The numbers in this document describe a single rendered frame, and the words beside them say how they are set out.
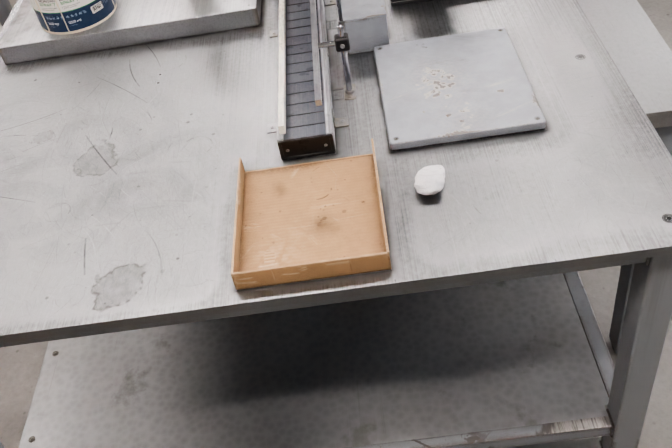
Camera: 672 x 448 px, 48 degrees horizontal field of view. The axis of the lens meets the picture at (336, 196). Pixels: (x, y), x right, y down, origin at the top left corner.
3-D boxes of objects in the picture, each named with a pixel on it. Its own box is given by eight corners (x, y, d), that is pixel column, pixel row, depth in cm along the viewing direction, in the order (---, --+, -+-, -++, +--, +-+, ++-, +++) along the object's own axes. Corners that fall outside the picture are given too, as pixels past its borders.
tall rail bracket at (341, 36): (323, 92, 163) (310, 25, 152) (356, 87, 162) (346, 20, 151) (323, 101, 160) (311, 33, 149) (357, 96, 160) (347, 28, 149)
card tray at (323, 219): (243, 173, 146) (238, 157, 144) (375, 154, 145) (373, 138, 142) (236, 290, 124) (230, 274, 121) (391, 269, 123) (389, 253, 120)
